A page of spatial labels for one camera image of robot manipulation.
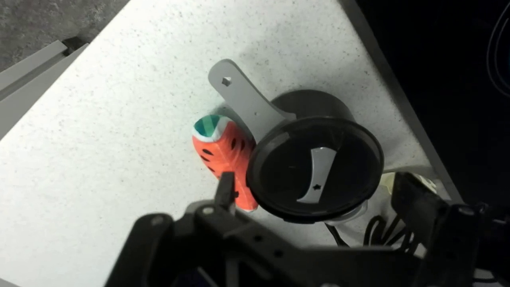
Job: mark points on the black pot lid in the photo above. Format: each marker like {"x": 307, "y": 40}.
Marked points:
{"x": 317, "y": 169}

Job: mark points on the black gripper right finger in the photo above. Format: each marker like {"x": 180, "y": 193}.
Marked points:
{"x": 465, "y": 243}

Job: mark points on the black induction cooktop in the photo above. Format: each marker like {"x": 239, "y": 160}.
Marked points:
{"x": 454, "y": 61}

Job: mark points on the watermelon slice toy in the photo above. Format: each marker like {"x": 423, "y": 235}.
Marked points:
{"x": 223, "y": 146}

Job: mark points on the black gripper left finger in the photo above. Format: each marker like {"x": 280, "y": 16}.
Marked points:
{"x": 197, "y": 251}

